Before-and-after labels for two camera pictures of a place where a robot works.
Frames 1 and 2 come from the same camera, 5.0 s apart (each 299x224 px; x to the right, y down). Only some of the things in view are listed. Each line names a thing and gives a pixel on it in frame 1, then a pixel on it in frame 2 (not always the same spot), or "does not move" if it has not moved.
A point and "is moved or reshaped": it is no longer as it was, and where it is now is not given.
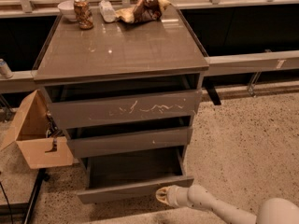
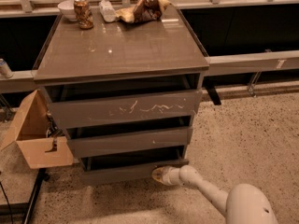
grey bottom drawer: x=134 y=175 is moved or reshaped
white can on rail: x=5 y=70 does not move
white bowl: x=67 y=9 does not move
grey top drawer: x=133 y=100 does not move
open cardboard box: x=39 y=150 does not move
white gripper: x=175 y=195 to x=168 y=175
